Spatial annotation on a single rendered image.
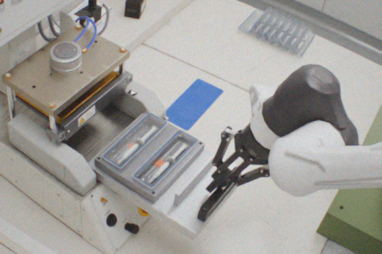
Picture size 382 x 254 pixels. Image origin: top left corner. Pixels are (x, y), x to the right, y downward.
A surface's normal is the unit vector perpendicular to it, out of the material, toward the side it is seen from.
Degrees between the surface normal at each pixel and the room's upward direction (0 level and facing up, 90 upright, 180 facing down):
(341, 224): 90
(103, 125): 0
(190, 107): 0
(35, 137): 0
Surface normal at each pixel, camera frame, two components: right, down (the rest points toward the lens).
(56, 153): 0.13, -0.72
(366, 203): -0.28, -0.14
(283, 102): -0.80, 0.14
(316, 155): -0.63, -0.10
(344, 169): -0.57, 0.37
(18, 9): 0.83, 0.45
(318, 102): -0.07, 0.65
